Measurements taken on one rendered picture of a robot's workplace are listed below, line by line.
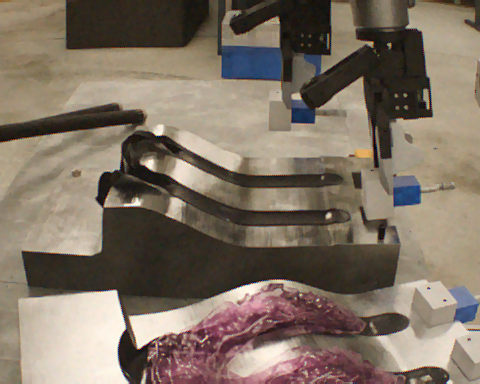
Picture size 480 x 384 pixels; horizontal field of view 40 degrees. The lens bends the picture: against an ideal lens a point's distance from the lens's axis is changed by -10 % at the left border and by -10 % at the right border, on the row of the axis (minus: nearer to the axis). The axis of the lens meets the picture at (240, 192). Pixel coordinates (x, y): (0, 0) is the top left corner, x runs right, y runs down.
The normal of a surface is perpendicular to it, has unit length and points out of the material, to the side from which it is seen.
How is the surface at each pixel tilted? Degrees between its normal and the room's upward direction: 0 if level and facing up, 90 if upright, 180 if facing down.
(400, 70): 82
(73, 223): 0
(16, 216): 0
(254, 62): 91
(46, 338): 0
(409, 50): 82
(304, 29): 90
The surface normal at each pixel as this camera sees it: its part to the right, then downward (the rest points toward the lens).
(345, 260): -0.03, 0.46
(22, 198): 0.01, -0.89
